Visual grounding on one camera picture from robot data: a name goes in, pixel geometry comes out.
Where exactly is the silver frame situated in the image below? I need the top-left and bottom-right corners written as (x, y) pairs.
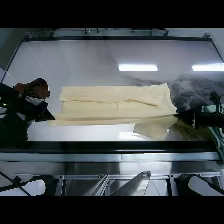
top-left (0, 151), bottom-right (224, 197)

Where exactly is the cream shirt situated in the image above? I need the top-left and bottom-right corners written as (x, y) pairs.
top-left (47, 82), bottom-right (178, 127)

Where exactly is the red-brown garment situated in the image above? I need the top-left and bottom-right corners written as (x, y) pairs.
top-left (13, 77), bottom-right (51, 100)

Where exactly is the black cable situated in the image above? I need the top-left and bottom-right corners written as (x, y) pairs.
top-left (0, 170), bottom-right (42, 197)

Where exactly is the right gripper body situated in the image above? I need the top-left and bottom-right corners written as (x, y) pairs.
top-left (172, 107), bottom-right (199, 130)

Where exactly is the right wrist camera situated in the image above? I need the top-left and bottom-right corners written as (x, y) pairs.
top-left (208, 90), bottom-right (224, 116)

